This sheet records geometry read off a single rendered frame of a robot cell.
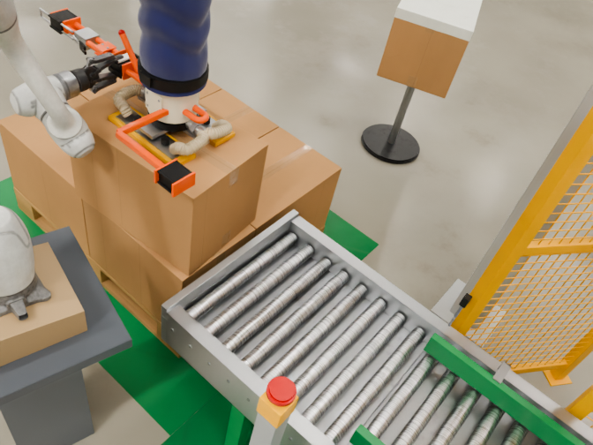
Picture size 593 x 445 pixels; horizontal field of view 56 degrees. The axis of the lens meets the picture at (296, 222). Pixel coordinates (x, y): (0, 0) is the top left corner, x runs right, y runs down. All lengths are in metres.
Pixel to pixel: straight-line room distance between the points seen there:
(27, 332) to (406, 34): 2.32
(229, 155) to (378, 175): 1.75
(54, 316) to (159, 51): 0.82
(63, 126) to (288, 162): 1.14
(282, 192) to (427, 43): 1.19
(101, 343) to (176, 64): 0.85
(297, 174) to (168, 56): 1.01
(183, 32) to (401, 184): 2.14
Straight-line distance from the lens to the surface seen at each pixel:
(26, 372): 1.72
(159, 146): 1.96
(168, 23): 1.74
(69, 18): 2.38
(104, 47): 2.22
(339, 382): 1.95
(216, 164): 1.94
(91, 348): 1.73
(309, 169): 2.62
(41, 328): 1.67
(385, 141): 3.82
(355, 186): 3.44
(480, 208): 3.66
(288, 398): 1.33
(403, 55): 3.20
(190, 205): 1.84
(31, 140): 2.70
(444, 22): 3.10
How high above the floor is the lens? 2.22
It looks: 45 degrees down
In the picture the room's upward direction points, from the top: 14 degrees clockwise
